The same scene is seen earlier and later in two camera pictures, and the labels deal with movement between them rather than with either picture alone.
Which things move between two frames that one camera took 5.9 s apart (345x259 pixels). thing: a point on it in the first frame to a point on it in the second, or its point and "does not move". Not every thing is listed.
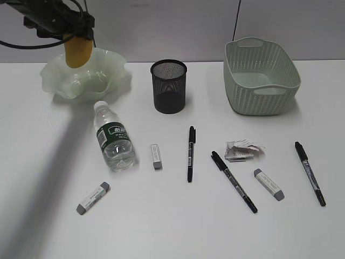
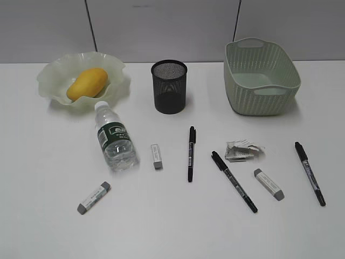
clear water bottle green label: x=116 y=141 does not move
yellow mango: x=78 y=50 to x=90 y=82
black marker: x=303 y=155 does not move
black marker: x=192 y=140 does not move
